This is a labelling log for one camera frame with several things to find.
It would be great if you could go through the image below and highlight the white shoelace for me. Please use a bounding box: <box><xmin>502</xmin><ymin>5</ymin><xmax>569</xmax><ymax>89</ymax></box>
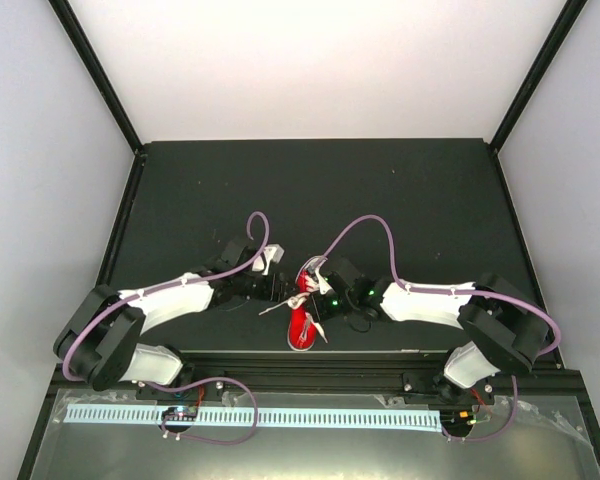
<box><xmin>258</xmin><ymin>265</ymin><xmax>328</xmax><ymax>352</ymax></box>

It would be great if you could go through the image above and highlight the red canvas sneaker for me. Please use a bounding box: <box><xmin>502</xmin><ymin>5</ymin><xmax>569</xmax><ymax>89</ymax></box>
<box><xmin>287</xmin><ymin>264</ymin><xmax>328</xmax><ymax>352</ymax></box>

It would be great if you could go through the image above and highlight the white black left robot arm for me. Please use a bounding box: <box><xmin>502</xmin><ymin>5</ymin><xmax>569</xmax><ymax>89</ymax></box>
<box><xmin>53</xmin><ymin>238</ymin><xmax>299</xmax><ymax>399</ymax></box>

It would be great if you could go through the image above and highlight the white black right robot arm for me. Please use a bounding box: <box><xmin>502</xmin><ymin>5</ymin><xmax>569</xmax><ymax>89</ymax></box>
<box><xmin>298</xmin><ymin>259</ymin><xmax>557</xmax><ymax>403</ymax></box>

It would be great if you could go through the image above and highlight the left controller circuit board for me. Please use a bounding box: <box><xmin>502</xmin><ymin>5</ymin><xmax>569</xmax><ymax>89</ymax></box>
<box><xmin>161</xmin><ymin>406</ymin><xmax>198</xmax><ymax>422</ymax></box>

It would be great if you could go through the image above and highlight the controller circuit board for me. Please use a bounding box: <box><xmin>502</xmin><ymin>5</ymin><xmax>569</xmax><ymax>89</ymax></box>
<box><xmin>441</xmin><ymin>410</ymin><xmax>483</xmax><ymax>425</ymax></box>
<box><xmin>161</xmin><ymin>406</ymin><xmax>198</xmax><ymax>422</ymax></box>

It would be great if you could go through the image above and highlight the right controller circuit board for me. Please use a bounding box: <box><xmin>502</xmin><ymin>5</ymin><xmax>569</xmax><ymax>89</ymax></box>
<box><xmin>441</xmin><ymin>410</ymin><xmax>483</xmax><ymax>425</ymax></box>

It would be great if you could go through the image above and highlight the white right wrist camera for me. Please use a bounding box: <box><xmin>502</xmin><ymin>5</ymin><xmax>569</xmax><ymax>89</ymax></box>
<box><xmin>302</xmin><ymin>256</ymin><xmax>333</xmax><ymax>295</ymax></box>

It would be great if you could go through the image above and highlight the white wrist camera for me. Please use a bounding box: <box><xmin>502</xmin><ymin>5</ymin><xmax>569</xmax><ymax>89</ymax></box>
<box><xmin>251</xmin><ymin>244</ymin><xmax>284</xmax><ymax>276</ymax></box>
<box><xmin>302</xmin><ymin>256</ymin><xmax>333</xmax><ymax>295</ymax></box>

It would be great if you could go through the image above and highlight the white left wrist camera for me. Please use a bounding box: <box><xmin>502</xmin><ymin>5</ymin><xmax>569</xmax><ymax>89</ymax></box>
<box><xmin>251</xmin><ymin>244</ymin><xmax>284</xmax><ymax>276</ymax></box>

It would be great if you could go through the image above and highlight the black front mounting rail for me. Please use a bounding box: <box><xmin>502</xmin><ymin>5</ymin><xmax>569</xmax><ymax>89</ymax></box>
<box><xmin>54</xmin><ymin>349</ymin><xmax>581</xmax><ymax>406</ymax></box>

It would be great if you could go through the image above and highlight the black frame rail left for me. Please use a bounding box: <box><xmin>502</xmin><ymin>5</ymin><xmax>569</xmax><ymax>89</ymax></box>
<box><xmin>16</xmin><ymin>147</ymin><xmax>147</xmax><ymax>480</ymax></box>

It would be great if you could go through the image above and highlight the black frame rail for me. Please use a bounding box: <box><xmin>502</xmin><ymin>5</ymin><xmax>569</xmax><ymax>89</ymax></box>
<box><xmin>487</xmin><ymin>144</ymin><xmax>600</xmax><ymax>480</ymax></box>
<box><xmin>16</xmin><ymin>147</ymin><xmax>147</xmax><ymax>480</ymax></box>

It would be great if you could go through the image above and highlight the white slotted cable duct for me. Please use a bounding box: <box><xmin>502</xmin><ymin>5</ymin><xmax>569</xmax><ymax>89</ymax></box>
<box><xmin>63</xmin><ymin>404</ymin><xmax>442</xmax><ymax>433</ymax></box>

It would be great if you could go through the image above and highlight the black frame rail right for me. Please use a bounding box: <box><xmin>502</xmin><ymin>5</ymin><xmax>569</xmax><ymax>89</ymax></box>
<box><xmin>487</xmin><ymin>144</ymin><xmax>600</xmax><ymax>480</ymax></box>

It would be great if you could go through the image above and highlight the black aluminium frame post left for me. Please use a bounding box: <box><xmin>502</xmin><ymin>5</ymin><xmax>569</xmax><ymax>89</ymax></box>
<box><xmin>48</xmin><ymin>0</ymin><xmax>144</xmax><ymax>154</ymax></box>

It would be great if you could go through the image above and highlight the black aluminium frame post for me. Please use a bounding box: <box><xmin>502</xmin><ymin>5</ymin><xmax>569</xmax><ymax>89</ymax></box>
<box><xmin>489</xmin><ymin>0</ymin><xmax>588</xmax><ymax>154</ymax></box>
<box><xmin>48</xmin><ymin>0</ymin><xmax>144</xmax><ymax>154</ymax></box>

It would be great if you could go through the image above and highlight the black aluminium frame post right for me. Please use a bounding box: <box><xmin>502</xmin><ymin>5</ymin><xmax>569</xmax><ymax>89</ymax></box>
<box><xmin>489</xmin><ymin>0</ymin><xmax>588</xmax><ymax>154</ymax></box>

